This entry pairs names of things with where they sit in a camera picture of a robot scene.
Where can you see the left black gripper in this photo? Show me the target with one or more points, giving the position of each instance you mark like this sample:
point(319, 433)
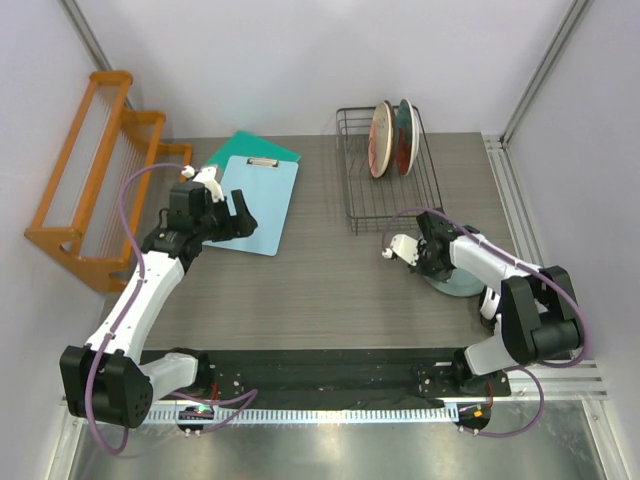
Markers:
point(237, 226)

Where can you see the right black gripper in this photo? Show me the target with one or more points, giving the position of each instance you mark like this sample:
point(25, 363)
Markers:
point(444, 275)

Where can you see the light blue plate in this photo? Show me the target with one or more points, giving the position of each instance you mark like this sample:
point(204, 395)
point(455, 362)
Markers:
point(462, 283)

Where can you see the red teal floral plate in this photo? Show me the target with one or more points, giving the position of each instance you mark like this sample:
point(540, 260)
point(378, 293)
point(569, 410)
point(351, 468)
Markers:
point(407, 137)

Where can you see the pink cream plate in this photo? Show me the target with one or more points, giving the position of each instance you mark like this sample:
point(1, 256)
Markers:
point(381, 139)

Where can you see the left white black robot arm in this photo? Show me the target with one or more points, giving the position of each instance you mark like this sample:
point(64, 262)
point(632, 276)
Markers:
point(104, 380)

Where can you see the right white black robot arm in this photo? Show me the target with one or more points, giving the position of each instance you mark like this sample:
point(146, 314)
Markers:
point(531, 310)

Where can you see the orange wooden rack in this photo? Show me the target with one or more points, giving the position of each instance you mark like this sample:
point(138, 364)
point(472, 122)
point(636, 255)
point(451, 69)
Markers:
point(82, 217)

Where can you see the light blue clipboard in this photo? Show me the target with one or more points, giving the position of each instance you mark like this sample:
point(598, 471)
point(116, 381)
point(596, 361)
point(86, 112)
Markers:
point(267, 186)

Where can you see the green folder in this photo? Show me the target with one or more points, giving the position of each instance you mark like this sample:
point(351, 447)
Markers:
point(248, 145)

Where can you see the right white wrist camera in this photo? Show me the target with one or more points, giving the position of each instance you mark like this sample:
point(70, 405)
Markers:
point(403, 247)

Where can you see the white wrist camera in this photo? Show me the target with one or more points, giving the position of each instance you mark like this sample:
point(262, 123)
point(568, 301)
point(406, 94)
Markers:
point(208, 176)
point(403, 247)

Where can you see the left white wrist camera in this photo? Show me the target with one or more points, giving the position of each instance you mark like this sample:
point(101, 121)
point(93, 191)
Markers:
point(208, 176)

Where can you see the black wire dish rack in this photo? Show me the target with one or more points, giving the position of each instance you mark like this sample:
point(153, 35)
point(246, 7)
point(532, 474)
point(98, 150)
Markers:
point(370, 202)

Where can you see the aluminium frame rail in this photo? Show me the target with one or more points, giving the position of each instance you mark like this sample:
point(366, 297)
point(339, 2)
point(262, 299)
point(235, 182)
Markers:
point(519, 220)

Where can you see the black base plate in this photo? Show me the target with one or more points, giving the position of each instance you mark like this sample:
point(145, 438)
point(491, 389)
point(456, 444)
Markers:
point(345, 379)

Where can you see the white slotted cable duct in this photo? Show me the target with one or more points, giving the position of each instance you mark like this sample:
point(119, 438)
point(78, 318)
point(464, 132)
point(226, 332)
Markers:
point(191, 414)

